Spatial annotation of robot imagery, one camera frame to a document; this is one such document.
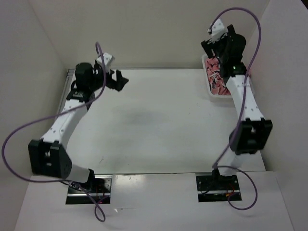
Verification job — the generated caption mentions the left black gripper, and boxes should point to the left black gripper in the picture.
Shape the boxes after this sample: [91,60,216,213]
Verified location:
[90,65,128,93]

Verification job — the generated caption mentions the pink shark print shorts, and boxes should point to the pink shark print shorts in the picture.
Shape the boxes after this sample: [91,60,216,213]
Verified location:
[204,57,231,97]

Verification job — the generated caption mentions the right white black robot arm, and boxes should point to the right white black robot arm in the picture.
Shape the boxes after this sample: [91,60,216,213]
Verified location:
[201,20,273,189]

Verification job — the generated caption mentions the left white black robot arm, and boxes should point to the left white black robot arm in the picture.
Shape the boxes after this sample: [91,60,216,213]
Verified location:
[28,62,129,193]

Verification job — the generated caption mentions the white plastic basket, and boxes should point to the white plastic basket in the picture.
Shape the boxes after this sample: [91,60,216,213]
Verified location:
[202,53,232,103]

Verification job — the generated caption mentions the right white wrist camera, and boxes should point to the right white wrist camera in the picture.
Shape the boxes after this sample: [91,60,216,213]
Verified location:
[207,19,227,43]

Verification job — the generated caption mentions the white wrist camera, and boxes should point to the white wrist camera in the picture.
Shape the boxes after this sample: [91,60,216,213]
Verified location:
[96,53,115,70]
[207,19,227,43]

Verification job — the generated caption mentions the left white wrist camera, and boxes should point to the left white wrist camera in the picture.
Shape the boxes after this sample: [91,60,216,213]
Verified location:
[96,53,115,70]

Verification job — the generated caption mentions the aluminium table edge rail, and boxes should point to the aluminium table edge rail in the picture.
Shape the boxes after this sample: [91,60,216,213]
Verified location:
[57,69,75,114]

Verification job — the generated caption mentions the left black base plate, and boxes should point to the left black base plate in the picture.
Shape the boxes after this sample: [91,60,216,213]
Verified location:
[65,175,112,205]

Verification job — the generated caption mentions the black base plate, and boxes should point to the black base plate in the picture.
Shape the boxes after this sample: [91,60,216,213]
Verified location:
[65,175,112,205]
[196,174,242,203]

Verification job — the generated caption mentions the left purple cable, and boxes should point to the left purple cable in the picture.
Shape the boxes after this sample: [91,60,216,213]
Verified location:
[1,42,106,222]

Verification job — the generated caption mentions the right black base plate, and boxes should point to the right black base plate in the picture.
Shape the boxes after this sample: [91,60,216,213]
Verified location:
[196,174,242,203]

